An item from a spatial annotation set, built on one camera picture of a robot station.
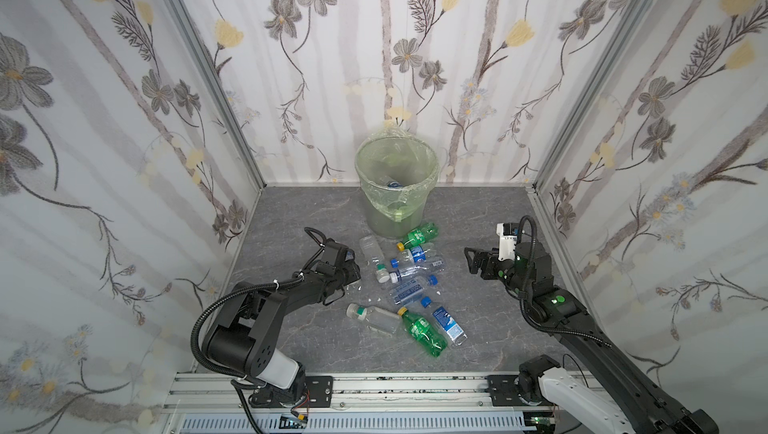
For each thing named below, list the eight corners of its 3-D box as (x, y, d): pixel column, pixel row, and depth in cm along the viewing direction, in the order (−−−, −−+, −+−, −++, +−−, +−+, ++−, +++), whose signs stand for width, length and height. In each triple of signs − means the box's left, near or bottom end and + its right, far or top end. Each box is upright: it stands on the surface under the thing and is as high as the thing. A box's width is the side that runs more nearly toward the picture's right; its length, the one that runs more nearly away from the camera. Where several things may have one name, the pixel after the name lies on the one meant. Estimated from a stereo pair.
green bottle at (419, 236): (404, 259, 100) (405, 250, 96) (395, 249, 103) (396, 240, 99) (438, 236, 107) (441, 226, 103) (429, 227, 109) (431, 218, 105)
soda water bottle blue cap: (396, 311, 89) (396, 305, 85) (388, 297, 92) (388, 290, 88) (438, 289, 94) (440, 282, 90) (429, 276, 96) (431, 269, 93)
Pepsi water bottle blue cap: (393, 272, 96) (394, 267, 93) (388, 260, 99) (388, 255, 96) (436, 257, 100) (437, 251, 97) (430, 246, 103) (431, 240, 100)
